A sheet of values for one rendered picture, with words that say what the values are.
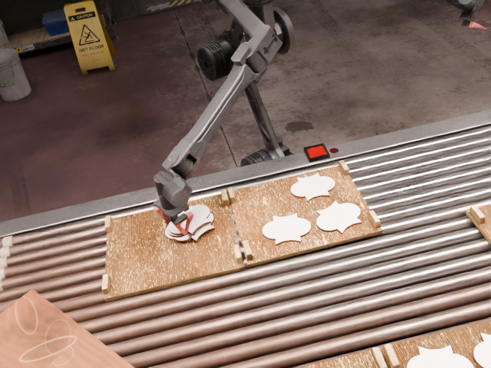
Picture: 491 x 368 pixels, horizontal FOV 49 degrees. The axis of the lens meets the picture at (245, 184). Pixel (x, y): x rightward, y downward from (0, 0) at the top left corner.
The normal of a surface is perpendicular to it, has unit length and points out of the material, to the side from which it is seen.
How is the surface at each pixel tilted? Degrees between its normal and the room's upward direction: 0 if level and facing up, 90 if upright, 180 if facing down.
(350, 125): 0
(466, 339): 0
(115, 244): 0
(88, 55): 78
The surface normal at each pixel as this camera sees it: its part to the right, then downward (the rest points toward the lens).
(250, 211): -0.15, -0.77
